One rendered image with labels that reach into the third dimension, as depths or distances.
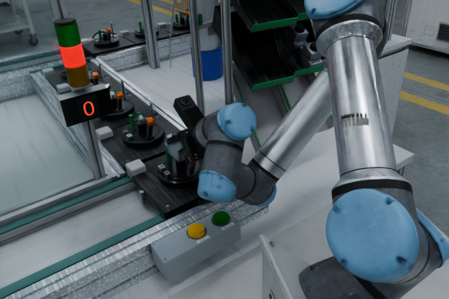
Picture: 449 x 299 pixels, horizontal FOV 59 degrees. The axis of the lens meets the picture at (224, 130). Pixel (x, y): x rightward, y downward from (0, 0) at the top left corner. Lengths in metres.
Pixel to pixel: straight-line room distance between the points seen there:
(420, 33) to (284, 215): 4.23
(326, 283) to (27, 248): 0.72
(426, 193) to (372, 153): 2.19
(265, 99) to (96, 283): 0.69
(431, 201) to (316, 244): 1.73
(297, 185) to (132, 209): 0.50
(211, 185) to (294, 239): 0.41
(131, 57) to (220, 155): 1.56
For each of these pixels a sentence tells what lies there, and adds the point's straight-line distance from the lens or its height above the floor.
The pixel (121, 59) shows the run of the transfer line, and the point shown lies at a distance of 2.24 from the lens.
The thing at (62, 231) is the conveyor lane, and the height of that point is 0.92.
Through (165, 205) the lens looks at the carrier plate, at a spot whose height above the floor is 0.97.
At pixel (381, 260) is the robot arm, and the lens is 0.58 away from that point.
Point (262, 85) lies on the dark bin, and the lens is 1.08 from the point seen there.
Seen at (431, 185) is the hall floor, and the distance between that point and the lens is 2.89.
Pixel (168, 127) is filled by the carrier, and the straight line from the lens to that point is 1.38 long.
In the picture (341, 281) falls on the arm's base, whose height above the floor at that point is 1.08.
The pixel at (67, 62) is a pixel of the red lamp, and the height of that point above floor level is 1.32.
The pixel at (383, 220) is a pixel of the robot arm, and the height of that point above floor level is 1.26.
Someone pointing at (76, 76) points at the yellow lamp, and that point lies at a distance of 1.02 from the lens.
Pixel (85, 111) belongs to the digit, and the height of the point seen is 1.20.
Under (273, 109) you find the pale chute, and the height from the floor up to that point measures 1.08.
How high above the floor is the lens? 1.64
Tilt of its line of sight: 30 degrees down
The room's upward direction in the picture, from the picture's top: 3 degrees counter-clockwise
